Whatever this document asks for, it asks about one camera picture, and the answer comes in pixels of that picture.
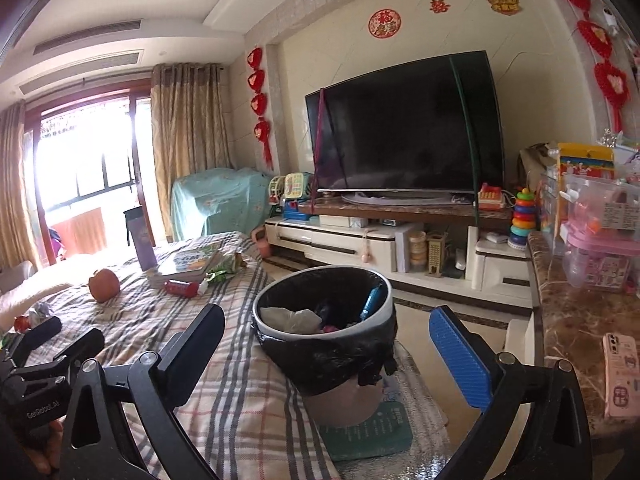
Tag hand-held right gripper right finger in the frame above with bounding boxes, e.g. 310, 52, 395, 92
428, 305, 594, 480

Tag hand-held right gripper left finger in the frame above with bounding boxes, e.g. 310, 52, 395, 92
59, 304, 227, 480

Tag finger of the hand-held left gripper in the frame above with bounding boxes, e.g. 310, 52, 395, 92
7, 317, 64, 362
9, 328, 106, 397

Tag white tissue wad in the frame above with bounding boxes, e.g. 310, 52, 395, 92
259, 306, 322, 334

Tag white bin with black bag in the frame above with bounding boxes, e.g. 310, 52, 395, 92
252, 266, 399, 429

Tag person's left hand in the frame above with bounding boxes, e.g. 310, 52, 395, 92
34, 419, 67, 477

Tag red tube with white cap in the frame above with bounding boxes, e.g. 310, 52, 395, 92
163, 280, 209, 298

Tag green crumpled wrapper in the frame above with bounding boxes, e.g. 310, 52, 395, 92
205, 255, 247, 284

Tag orange round toy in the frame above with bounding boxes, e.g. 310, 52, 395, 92
89, 268, 122, 304

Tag silver foil mat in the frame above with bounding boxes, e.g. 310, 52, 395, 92
300, 340, 453, 480

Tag metal grater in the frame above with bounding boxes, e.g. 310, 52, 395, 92
426, 232, 449, 279

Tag pink kettlebell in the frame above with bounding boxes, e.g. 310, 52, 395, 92
250, 225, 272, 260

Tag teal floor mat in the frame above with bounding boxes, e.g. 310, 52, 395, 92
317, 394, 414, 463

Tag purple tall box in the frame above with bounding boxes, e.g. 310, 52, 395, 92
123, 206, 159, 272

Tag stacked wooden jars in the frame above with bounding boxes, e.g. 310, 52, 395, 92
409, 231, 427, 267

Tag beige curtain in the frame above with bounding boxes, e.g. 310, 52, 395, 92
150, 62, 234, 242
0, 100, 42, 272

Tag rainbow stacking rings toy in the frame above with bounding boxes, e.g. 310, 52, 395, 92
507, 188, 536, 250

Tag white television cabinet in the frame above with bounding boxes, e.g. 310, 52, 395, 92
263, 194, 534, 312

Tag blue toy cash register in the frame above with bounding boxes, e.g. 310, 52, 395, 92
282, 199, 316, 222

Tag pink phone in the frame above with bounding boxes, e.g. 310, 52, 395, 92
602, 332, 640, 420

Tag red toy telephone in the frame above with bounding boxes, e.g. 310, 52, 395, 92
477, 183, 506, 211

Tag yellow basket toy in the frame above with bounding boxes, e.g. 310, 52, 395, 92
269, 175, 289, 206

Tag pink lidded plastic box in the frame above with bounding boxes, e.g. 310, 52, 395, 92
561, 232, 639, 292

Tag clear plastic storage box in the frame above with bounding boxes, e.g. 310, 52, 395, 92
560, 174, 640, 242

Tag yellow toy box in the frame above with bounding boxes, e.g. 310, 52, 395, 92
556, 142, 615, 182

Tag black television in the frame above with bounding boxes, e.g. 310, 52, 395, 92
305, 50, 506, 196

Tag red heart hanging decoration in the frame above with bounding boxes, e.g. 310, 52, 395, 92
537, 0, 632, 134
244, 47, 276, 169

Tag ceiling air vent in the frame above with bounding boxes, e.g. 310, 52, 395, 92
19, 20, 144, 95

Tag balcony window frame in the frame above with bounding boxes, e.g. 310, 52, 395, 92
26, 87, 154, 262

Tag round red wall decal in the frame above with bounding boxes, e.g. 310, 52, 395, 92
368, 7, 403, 39

